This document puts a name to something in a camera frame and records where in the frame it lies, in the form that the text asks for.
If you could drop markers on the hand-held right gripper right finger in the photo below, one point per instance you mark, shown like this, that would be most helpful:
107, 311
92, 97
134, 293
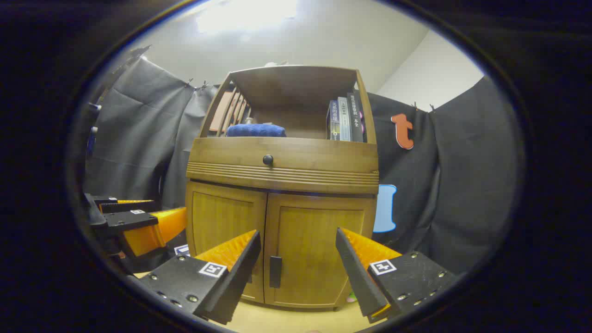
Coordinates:
358, 277

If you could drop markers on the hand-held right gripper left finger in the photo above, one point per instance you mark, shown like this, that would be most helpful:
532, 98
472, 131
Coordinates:
240, 273

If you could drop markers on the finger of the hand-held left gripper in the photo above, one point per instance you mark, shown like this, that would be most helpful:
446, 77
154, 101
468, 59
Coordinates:
152, 231
134, 206

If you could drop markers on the wooden double-door shoe cabinet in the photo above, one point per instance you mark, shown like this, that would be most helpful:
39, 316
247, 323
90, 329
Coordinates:
296, 90

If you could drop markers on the wooden cabinet drawer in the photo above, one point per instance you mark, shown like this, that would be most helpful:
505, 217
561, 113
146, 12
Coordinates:
319, 162

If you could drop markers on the small green pink object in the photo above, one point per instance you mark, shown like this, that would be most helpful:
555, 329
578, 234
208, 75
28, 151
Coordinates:
351, 297

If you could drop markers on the white printed box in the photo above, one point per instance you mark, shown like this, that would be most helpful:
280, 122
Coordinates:
182, 249

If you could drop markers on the black round drawer knob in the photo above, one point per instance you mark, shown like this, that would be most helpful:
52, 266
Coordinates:
268, 160

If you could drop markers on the black backdrop cloth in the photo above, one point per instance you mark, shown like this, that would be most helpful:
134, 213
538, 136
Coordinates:
462, 185

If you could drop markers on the blue folded towel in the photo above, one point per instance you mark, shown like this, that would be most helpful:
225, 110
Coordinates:
255, 131

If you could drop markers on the dark blue book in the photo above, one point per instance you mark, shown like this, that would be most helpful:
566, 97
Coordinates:
334, 122

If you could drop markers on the grey book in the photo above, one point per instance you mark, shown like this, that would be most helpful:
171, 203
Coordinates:
344, 120

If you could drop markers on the small white object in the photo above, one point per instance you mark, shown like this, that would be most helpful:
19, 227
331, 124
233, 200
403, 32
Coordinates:
276, 63

